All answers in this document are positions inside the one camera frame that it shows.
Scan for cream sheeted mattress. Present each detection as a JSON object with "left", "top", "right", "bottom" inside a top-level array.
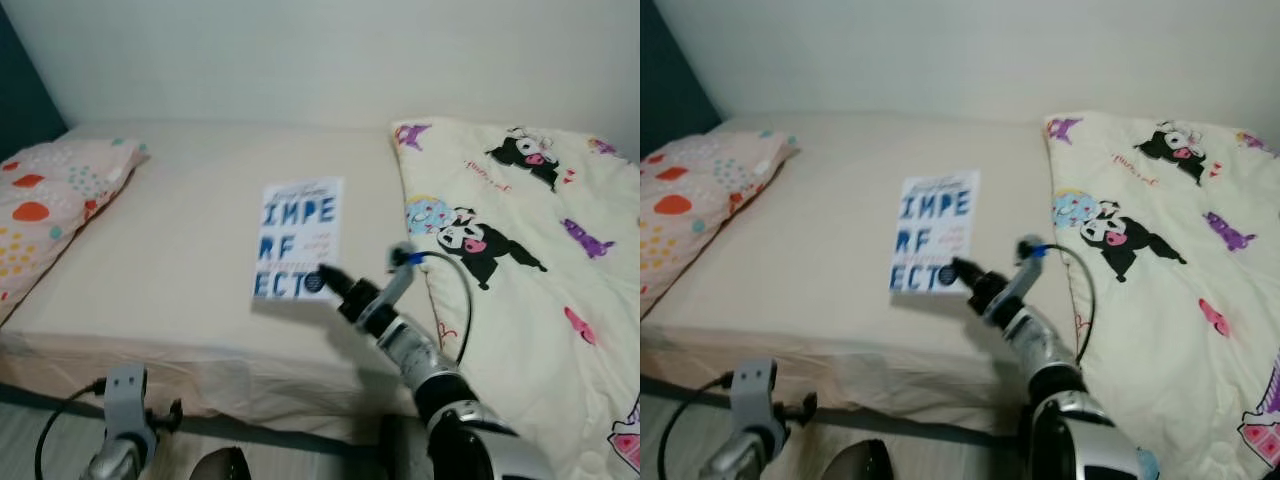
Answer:
[
  {"left": 640, "top": 112, "right": 1086, "bottom": 431},
  {"left": 0, "top": 120, "right": 441, "bottom": 446}
]

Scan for cream cartoon print blanket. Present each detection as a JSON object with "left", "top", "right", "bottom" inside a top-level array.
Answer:
[
  {"left": 1043, "top": 110, "right": 1280, "bottom": 480},
  {"left": 392, "top": 117, "right": 641, "bottom": 480}
]

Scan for blue fabric headboard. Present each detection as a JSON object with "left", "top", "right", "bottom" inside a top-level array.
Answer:
[
  {"left": 0, "top": 5, "right": 71, "bottom": 161},
  {"left": 640, "top": 0, "right": 723, "bottom": 161}
]

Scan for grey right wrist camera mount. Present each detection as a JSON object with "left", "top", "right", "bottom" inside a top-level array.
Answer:
[
  {"left": 375, "top": 242, "right": 426, "bottom": 311},
  {"left": 1005, "top": 235, "right": 1049, "bottom": 306}
]

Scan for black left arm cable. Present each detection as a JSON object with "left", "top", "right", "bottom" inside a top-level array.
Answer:
[
  {"left": 33, "top": 378, "right": 109, "bottom": 480},
  {"left": 668, "top": 372, "right": 736, "bottom": 480}
]

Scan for white book blue letters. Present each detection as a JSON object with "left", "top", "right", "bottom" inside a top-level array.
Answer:
[
  {"left": 252, "top": 177, "right": 346, "bottom": 303},
  {"left": 888, "top": 170, "right": 983, "bottom": 296}
]

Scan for pink patterned pillow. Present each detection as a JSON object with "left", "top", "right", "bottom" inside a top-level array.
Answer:
[
  {"left": 0, "top": 138, "right": 149, "bottom": 326},
  {"left": 640, "top": 132, "right": 799, "bottom": 319}
]

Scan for black robot leg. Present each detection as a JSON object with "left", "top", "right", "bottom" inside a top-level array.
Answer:
[
  {"left": 815, "top": 440, "right": 896, "bottom": 480},
  {"left": 188, "top": 447, "right": 253, "bottom": 480}
]

